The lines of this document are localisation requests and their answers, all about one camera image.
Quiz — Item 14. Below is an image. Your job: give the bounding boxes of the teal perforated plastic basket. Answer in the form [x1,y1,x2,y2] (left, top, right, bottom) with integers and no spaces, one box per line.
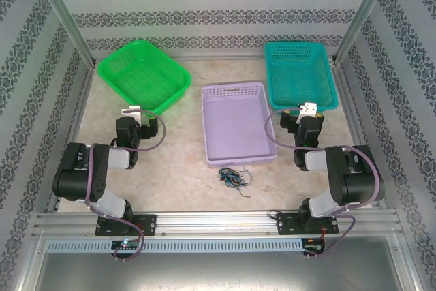
[264,41,340,114]

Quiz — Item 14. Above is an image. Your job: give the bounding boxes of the green perforated plastic basket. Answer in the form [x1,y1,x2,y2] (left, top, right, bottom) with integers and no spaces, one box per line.
[97,39,192,117]

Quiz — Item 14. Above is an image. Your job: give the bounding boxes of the purple perforated plastic tray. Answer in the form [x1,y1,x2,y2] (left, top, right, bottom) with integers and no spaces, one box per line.
[200,81,279,169]

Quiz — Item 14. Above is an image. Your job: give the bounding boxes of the bundle of thin wires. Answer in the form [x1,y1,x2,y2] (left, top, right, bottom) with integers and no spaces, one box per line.
[219,168,243,188]

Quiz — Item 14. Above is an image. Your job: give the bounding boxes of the black thin cable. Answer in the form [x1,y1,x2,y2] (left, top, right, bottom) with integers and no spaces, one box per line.
[218,167,239,186]

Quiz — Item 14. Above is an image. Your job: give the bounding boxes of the grey metal sheet panel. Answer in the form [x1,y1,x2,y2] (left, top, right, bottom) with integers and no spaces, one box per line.
[20,236,418,291]

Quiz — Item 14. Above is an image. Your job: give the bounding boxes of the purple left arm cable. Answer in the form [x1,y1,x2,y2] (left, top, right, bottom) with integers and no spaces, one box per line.
[84,108,167,262]

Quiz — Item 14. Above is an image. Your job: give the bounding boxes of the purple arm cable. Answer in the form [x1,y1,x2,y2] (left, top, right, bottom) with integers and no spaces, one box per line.
[84,108,167,262]
[264,106,382,260]

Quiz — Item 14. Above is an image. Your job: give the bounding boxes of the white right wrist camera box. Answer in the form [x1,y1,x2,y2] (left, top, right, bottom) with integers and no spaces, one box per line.
[295,102,318,125]

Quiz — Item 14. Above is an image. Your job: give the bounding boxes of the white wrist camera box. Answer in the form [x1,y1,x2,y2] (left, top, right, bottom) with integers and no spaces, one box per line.
[295,102,318,125]
[121,105,142,124]

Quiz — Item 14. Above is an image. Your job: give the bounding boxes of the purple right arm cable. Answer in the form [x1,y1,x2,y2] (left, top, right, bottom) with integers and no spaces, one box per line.
[264,106,382,260]

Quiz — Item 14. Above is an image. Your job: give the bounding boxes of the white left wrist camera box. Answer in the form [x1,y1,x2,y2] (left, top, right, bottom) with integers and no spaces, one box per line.
[121,105,142,124]

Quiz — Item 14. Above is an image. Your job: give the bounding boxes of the aluminium table edge rail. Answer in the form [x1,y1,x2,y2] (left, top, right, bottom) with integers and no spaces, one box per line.
[93,50,337,61]
[332,61,389,212]
[47,61,99,213]

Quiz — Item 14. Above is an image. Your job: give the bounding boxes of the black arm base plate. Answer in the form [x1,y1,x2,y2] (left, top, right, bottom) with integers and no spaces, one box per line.
[95,214,157,237]
[275,212,340,236]

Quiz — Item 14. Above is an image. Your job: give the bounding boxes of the aluminium mounting rail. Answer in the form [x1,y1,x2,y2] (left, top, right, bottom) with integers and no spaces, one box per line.
[32,211,405,237]

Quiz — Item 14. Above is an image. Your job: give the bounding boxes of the aluminium frame post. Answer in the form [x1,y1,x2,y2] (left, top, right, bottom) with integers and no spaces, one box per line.
[29,0,97,67]
[333,0,399,65]

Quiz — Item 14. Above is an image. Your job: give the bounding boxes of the grey slotted cable duct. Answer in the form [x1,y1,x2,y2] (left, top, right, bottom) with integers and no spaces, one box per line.
[46,239,305,253]

